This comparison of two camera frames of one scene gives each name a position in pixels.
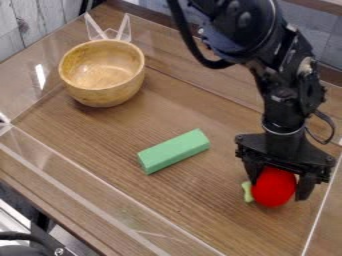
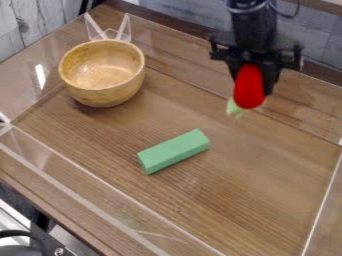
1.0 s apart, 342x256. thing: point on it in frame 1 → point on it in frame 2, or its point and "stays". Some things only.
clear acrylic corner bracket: [97, 33] stays
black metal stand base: [40, 228] stays
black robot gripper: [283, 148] → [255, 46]
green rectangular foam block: [172, 150] stays
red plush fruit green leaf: [272, 187] → [248, 89]
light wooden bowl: [101, 72] stays
